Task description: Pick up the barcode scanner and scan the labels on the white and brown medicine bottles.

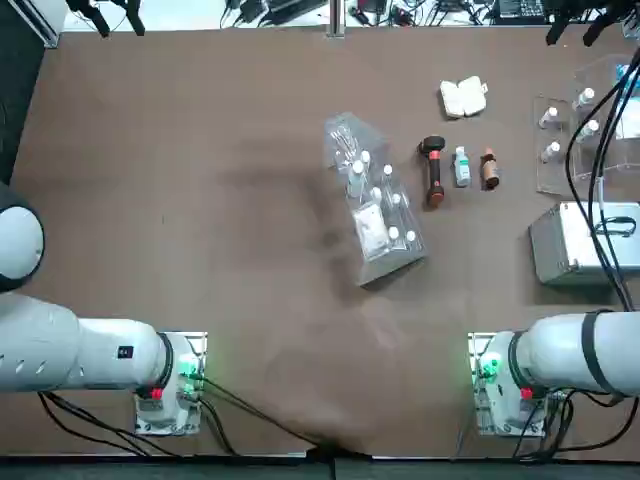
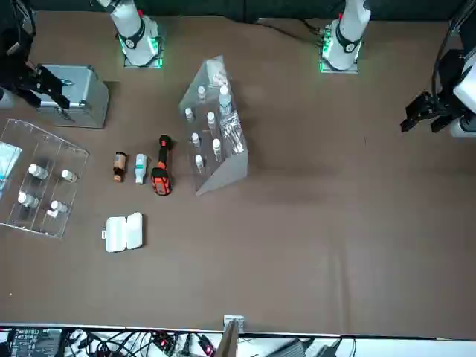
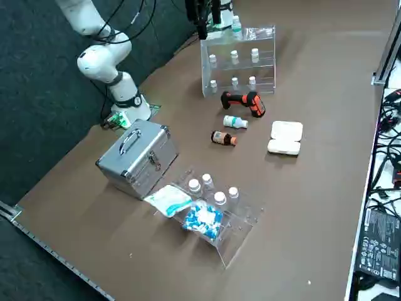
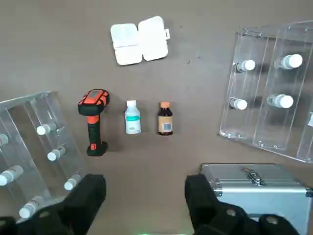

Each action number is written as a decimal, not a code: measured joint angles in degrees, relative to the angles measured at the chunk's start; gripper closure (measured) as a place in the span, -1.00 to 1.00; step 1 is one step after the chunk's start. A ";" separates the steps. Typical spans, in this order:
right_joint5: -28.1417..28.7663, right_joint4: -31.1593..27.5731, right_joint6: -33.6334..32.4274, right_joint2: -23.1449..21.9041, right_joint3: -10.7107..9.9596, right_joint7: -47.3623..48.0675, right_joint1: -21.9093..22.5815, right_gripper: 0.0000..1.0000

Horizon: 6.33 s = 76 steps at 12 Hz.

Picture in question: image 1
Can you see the small clear white-capped bottle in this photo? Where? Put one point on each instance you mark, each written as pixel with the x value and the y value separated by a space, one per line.
pixel 376 193
pixel 394 232
pixel 550 117
pixel 387 170
pixel 410 235
pixel 366 156
pixel 588 129
pixel 551 151
pixel 396 199
pixel 358 170
pixel 585 97

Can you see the blue white mask packet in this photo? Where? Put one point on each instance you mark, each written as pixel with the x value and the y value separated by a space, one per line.
pixel 632 125

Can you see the white plastic pill case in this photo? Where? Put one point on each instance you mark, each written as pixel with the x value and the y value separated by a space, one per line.
pixel 462 97

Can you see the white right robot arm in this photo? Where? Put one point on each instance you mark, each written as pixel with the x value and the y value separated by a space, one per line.
pixel 555 355

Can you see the clear acrylic divided tray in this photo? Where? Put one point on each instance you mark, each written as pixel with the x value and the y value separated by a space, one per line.
pixel 555 177

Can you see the black power strip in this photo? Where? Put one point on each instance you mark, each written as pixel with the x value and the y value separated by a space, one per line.
pixel 520 7

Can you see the cotton swab packet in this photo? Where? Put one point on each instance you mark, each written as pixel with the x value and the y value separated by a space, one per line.
pixel 345 140

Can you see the silver camera post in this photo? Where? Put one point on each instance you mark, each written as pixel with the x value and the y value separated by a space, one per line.
pixel 336 17

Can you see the brown medicine bottle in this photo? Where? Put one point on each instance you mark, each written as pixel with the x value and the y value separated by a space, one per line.
pixel 490 170

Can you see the clear acrylic stepped shelf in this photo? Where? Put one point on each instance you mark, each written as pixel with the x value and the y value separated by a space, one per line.
pixel 390 265

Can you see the black tripod stand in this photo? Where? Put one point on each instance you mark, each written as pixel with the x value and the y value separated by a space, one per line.
pixel 555 32
pixel 101 22

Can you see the white medicine bottle green label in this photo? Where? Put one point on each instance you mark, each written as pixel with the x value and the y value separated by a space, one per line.
pixel 462 170

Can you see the aluminium frame rail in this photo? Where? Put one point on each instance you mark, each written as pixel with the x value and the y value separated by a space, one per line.
pixel 45 25

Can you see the black orange barcode scanner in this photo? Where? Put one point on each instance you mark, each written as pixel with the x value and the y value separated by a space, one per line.
pixel 433 172

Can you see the black power adapter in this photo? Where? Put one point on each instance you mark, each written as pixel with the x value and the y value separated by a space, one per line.
pixel 250 10

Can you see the aluminium first aid case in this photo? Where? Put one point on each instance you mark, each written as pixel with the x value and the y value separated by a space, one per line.
pixel 560 245

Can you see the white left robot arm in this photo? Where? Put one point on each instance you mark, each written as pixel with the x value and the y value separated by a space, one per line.
pixel 60 350

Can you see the white flat packet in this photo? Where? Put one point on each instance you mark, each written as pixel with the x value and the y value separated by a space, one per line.
pixel 370 227

